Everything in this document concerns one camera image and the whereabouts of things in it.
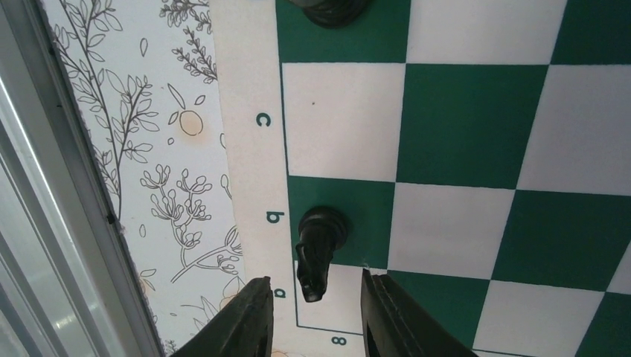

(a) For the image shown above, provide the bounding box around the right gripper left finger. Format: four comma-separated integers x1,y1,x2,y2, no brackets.
174,276,274,357

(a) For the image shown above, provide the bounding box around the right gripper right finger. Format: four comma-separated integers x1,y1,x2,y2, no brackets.
360,269,475,357

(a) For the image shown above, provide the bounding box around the black knight piece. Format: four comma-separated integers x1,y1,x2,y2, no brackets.
295,206,350,303

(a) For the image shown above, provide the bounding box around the green white chessboard mat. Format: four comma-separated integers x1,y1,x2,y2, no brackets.
210,1,630,356

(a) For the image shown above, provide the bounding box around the floral patterned tablecloth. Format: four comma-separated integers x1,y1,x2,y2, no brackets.
42,1,244,356

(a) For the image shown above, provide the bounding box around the black bishop piece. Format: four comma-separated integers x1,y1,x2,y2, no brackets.
289,0,371,29

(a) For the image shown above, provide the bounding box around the aluminium rail frame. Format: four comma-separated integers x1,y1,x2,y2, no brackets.
1,1,163,356

